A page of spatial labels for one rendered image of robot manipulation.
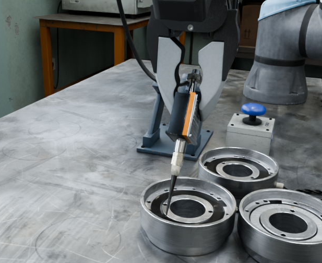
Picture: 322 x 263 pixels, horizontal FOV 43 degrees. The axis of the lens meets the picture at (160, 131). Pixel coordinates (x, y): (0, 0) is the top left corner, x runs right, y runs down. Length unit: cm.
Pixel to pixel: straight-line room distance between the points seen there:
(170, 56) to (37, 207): 24
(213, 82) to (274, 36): 53
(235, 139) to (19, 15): 223
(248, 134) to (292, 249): 29
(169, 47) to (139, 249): 22
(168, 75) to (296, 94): 57
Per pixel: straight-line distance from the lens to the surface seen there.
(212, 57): 43
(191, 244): 43
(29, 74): 287
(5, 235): 49
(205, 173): 53
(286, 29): 95
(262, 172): 56
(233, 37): 42
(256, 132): 67
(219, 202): 48
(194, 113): 44
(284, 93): 97
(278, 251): 42
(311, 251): 43
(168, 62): 44
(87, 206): 52
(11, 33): 271
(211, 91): 44
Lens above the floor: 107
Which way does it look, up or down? 21 degrees down
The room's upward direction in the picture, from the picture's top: 2 degrees clockwise
